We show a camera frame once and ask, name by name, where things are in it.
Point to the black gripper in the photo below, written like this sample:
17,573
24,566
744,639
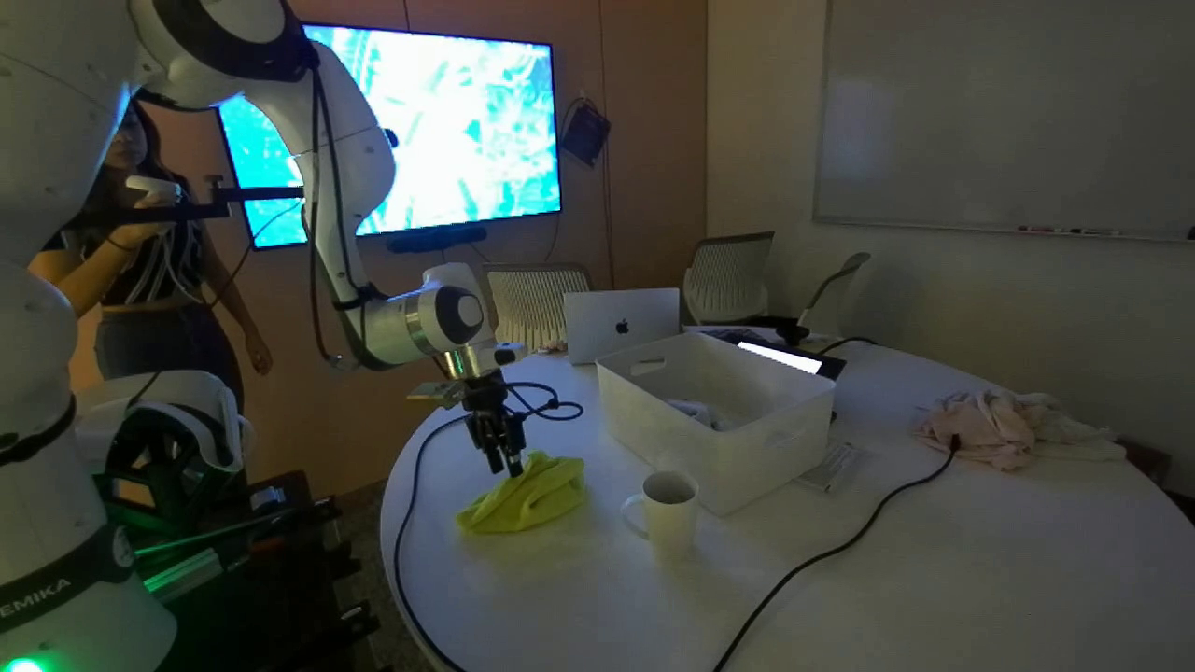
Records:
488,393

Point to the bright yellow towel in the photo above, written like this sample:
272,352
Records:
527,498

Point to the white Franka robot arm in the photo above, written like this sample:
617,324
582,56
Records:
50,248

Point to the white mug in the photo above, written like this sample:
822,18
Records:
669,514

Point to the white plastic basket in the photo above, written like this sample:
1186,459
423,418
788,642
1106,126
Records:
749,435

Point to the white chair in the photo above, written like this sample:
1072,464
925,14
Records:
542,305

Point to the silver Apple laptop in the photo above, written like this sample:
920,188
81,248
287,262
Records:
623,325

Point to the black equipment cart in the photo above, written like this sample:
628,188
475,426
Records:
247,599

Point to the white VR headset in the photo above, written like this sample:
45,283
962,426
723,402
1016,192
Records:
188,412

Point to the grey curved chair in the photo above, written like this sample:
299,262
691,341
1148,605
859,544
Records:
837,283

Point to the person in striped top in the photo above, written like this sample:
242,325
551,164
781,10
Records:
135,283

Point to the pink crumpled cloth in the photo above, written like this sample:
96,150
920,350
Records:
983,430

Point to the whiteboard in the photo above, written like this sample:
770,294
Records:
994,113

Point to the wall mounted TV screen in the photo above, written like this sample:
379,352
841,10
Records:
471,126

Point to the black wall box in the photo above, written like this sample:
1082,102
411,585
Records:
587,131

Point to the black camera boom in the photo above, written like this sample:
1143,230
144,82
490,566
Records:
247,192

